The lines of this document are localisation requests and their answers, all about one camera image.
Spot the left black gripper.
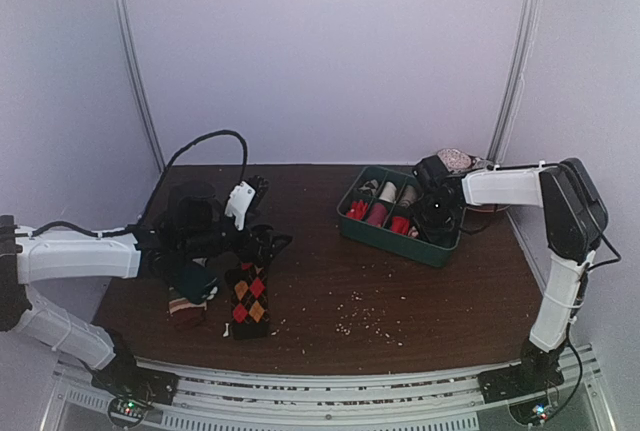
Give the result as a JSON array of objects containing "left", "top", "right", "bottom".
[{"left": 181, "top": 215, "right": 292, "bottom": 268}]

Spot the green divided organizer tray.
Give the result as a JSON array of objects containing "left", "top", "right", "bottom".
[{"left": 337, "top": 166, "right": 461, "bottom": 268}]

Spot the black argyle sock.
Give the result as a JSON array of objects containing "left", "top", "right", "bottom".
[{"left": 225, "top": 263, "right": 271, "bottom": 340}]

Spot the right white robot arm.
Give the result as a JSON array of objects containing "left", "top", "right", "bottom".
[{"left": 410, "top": 155, "right": 611, "bottom": 354}]

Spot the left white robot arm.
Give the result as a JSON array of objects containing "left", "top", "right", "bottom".
[{"left": 1, "top": 176, "right": 292, "bottom": 395}]

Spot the tan rolled sock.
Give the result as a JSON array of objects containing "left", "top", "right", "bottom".
[{"left": 397, "top": 185, "right": 419, "bottom": 209}]

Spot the red rolled sock in tray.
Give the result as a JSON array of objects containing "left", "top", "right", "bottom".
[{"left": 390, "top": 216, "right": 410, "bottom": 235}]

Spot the red round plate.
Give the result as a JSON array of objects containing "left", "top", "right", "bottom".
[{"left": 465, "top": 204, "right": 509, "bottom": 220}]

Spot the cream rolled sock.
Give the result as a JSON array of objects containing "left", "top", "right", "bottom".
[{"left": 378, "top": 181, "right": 397, "bottom": 203}]

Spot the maroon rolled sock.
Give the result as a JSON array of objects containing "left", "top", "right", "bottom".
[{"left": 366, "top": 202, "right": 388, "bottom": 227}]

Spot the pink patterned bowl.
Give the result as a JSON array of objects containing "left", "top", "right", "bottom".
[{"left": 436, "top": 148, "right": 474, "bottom": 173}]

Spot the black beige patterned rolled sock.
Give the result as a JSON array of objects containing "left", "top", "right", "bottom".
[{"left": 356, "top": 179, "right": 380, "bottom": 197}]

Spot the red zigzag rolled sock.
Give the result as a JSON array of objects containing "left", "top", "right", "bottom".
[{"left": 345, "top": 200, "right": 370, "bottom": 221}]

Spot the dark teal sock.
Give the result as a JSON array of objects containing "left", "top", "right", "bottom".
[{"left": 171, "top": 262, "right": 219, "bottom": 305}]

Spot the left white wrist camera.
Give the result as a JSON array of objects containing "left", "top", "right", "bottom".
[{"left": 224, "top": 181, "right": 256, "bottom": 231}]

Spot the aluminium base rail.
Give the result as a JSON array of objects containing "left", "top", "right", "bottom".
[{"left": 38, "top": 345, "right": 619, "bottom": 430}]

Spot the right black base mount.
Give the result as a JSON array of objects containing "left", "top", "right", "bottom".
[{"left": 478, "top": 342, "right": 565, "bottom": 427}]

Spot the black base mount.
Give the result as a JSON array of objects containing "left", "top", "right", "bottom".
[
  {"left": 89, "top": 367, "right": 179, "bottom": 430},
  {"left": 478, "top": 342, "right": 565, "bottom": 427}
]

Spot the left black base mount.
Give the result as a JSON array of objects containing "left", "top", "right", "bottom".
[{"left": 89, "top": 367, "right": 179, "bottom": 430}]

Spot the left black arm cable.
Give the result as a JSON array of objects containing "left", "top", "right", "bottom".
[{"left": 14, "top": 129, "right": 250, "bottom": 242}]

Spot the right aluminium frame post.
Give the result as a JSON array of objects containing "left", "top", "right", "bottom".
[{"left": 487, "top": 0, "right": 540, "bottom": 163}]

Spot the aluminium frame post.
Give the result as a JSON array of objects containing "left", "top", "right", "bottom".
[
  {"left": 113, "top": 0, "right": 166, "bottom": 173},
  {"left": 487, "top": 0, "right": 540, "bottom": 163}
]

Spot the left aluminium frame post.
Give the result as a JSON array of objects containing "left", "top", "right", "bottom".
[{"left": 113, "top": 0, "right": 166, "bottom": 173}]

